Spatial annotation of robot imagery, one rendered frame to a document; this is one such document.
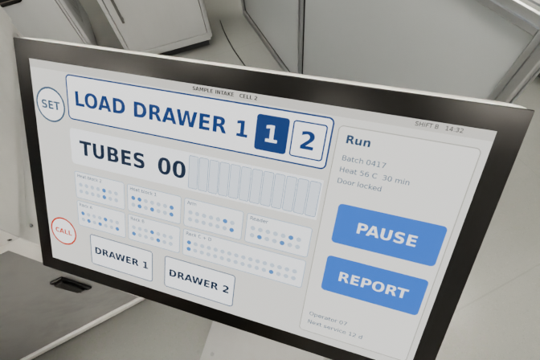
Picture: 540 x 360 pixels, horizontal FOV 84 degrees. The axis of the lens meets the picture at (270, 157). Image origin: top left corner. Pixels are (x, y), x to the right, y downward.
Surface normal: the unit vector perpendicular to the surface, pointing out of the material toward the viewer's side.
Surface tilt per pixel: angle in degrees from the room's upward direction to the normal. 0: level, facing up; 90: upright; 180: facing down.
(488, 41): 90
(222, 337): 3
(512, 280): 0
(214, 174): 50
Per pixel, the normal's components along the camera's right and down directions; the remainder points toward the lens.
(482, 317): -0.06, -0.55
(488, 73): -0.92, 0.37
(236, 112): -0.25, 0.27
